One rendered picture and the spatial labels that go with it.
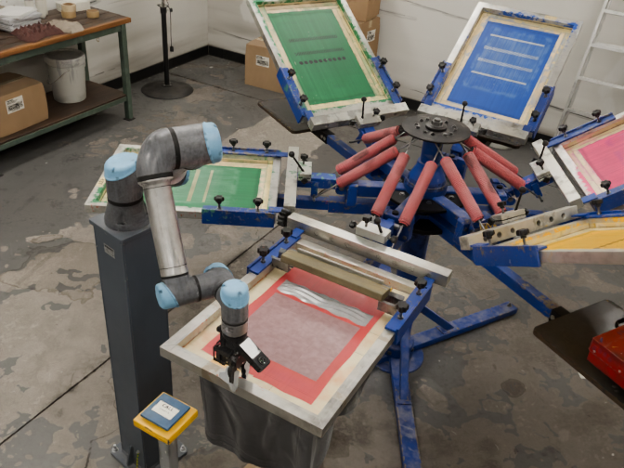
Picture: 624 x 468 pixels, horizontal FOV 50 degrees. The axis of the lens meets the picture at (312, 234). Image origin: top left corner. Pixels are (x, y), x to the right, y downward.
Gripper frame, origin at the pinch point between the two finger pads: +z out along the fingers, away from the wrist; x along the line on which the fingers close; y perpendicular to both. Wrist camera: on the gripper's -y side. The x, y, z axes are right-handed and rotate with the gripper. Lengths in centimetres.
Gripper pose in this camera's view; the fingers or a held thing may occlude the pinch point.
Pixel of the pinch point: (240, 383)
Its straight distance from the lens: 202.6
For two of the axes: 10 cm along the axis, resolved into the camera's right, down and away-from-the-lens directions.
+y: -8.6, -3.2, 3.9
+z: -0.7, 8.4, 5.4
